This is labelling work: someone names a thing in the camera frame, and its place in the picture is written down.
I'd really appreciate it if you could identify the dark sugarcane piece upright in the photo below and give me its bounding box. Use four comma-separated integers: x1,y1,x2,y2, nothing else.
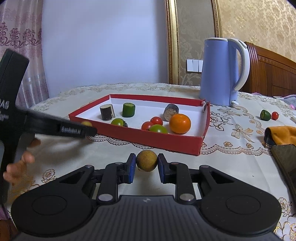
100,104,115,121

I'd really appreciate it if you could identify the small green fruit on table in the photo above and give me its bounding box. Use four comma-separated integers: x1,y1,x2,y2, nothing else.
260,109,271,121

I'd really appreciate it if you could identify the red cardboard box lid tray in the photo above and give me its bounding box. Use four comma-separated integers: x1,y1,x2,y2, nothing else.
69,94,210,156

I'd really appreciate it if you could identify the embroidered cream tablecloth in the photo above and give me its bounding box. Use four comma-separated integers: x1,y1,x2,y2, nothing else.
8,83,295,240

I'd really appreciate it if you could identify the orange tangerine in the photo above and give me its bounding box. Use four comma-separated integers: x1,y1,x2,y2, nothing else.
169,113,191,135

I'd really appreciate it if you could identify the green tomato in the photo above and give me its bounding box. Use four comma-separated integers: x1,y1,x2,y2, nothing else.
149,124,168,133
111,118,128,127

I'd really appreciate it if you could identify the red cherry tomato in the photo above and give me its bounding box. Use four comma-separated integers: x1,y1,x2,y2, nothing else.
150,116,163,125
141,121,154,131

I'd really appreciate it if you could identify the green tomato left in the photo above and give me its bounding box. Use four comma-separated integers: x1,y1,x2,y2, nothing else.
111,118,128,127

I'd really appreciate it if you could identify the small red tomato on table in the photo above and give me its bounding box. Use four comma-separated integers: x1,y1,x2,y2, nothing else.
271,111,279,121

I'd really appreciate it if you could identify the green cucumber piece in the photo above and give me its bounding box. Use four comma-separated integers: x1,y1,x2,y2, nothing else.
122,102,135,118

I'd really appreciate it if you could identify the pink floral curtain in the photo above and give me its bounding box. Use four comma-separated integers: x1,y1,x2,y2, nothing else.
1,1,49,108

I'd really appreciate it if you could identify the gold picture frame moulding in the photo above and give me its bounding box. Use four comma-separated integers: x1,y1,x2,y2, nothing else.
164,1,222,86

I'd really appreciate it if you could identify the orange black cloth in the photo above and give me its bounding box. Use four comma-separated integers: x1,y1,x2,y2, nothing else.
264,126,296,146

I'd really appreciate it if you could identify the green tomato right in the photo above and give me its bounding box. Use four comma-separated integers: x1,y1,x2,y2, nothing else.
149,124,168,133

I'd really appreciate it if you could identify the person left hand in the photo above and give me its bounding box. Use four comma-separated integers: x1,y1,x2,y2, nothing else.
3,151,35,185

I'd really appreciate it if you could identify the white wall light switch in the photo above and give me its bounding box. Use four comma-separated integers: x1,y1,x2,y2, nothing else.
186,59,203,73

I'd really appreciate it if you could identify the wooden bed headboard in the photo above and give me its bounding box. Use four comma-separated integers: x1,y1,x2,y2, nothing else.
241,42,296,97

